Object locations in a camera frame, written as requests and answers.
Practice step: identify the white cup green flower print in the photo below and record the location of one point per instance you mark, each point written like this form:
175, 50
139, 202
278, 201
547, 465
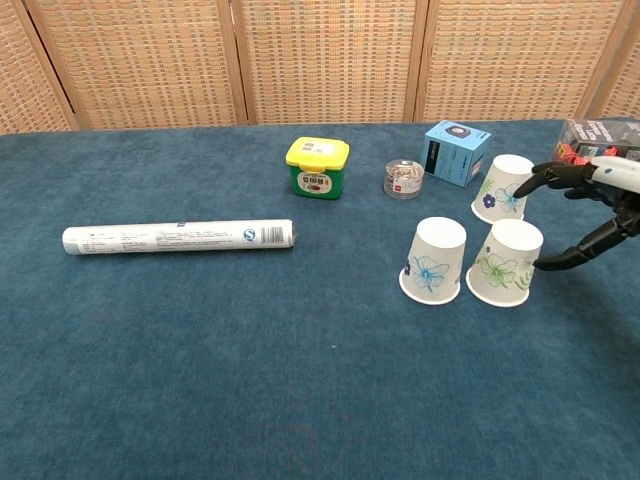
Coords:
500, 260

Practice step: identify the clear box red black clips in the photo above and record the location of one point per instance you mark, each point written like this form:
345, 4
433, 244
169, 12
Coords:
600, 137

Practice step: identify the green tub yellow lid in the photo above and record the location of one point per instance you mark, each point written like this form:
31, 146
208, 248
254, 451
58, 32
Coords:
317, 175

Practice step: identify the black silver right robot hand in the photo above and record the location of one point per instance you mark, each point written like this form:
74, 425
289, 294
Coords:
620, 180

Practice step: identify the white cup blue flower print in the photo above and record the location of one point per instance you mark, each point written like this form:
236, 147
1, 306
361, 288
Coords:
435, 250

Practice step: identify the woven bamboo folding screen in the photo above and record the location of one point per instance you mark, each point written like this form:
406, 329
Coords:
325, 60

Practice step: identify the white plastic wrap roll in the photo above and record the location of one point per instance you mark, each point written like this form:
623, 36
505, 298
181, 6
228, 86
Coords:
175, 237

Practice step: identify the clear round clip container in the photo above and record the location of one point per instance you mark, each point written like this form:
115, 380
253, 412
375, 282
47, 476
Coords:
404, 182

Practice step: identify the light blue cardboard box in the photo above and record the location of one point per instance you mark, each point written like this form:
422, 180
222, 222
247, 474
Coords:
450, 160

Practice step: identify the white cup fern leaf print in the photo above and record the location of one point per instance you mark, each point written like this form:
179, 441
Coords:
495, 185

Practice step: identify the dark blue table cloth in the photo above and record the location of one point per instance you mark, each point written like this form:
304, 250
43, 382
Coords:
150, 350

